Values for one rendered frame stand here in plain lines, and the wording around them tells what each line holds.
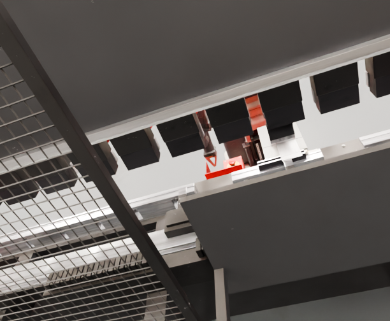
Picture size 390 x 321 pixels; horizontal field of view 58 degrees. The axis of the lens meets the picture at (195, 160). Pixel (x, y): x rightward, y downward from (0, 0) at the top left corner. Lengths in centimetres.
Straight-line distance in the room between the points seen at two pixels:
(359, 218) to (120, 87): 78
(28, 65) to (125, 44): 57
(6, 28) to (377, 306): 207
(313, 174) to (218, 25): 47
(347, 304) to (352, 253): 106
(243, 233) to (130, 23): 66
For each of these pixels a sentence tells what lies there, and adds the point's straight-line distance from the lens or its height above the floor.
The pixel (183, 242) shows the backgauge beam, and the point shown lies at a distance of 135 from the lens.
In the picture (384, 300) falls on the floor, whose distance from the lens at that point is 224.
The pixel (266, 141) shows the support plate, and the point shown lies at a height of 100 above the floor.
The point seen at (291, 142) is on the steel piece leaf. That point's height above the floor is 100.
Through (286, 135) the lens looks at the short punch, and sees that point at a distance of 146.
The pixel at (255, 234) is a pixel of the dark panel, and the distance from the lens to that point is 104.
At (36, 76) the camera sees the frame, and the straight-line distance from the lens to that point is 52.
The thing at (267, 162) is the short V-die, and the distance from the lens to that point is 152.
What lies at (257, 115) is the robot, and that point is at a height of 81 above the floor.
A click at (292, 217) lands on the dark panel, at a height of 119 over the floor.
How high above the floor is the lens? 193
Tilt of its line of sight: 33 degrees down
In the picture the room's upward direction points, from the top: 24 degrees counter-clockwise
